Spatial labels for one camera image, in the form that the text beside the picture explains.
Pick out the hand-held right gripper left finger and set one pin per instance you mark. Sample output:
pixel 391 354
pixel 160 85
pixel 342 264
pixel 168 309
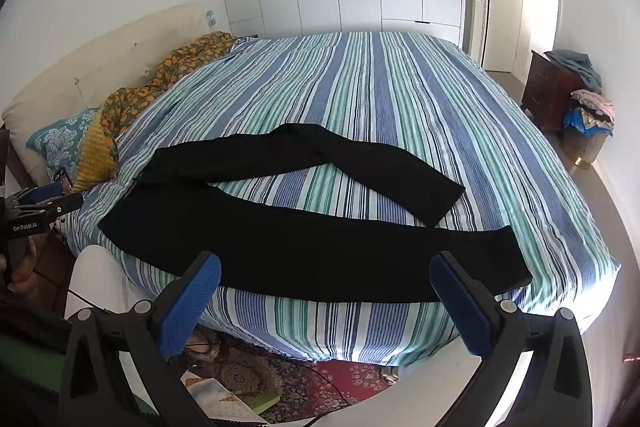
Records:
pixel 192 304

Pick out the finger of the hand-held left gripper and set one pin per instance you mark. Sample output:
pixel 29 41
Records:
pixel 67 203

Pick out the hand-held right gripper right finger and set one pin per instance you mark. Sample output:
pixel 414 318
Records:
pixel 465 309

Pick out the black pants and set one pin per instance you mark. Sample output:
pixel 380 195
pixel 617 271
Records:
pixel 310 252

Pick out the person's left hand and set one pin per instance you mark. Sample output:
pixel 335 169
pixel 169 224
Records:
pixel 26 269

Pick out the mustard yellow dotted blanket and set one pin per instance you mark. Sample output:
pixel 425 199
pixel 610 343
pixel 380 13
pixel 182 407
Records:
pixel 97 157

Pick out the teal patterned pillow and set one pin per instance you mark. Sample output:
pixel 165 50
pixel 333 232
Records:
pixel 55 137

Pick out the patterned red rug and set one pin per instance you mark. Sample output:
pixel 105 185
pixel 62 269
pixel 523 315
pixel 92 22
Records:
pixel 290 372

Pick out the green flat item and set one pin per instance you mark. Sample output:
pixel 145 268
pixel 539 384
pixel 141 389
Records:
pixel 260 403

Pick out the cream padded headboard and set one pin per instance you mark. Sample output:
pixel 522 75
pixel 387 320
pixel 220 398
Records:
pixel 75 67

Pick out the orange floral blanket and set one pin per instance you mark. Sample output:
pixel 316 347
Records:
pixel 165 72

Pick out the laundry basket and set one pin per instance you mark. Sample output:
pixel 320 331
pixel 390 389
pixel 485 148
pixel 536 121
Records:
pixel 582 149

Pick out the striped bedspread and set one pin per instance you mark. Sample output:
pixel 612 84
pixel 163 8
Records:
pixel 400 107

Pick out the dark wooden nightstand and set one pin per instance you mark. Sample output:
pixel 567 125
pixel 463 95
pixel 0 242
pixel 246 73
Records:
pixel 547 92

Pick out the mixed coloured clothes pile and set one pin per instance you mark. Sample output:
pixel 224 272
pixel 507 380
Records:
pixel 590 112

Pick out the grey-blue clothes pile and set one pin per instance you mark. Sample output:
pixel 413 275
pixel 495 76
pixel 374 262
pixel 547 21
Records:
pixel 575 64

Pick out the wall outlet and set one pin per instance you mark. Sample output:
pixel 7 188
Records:
pixel 210 18

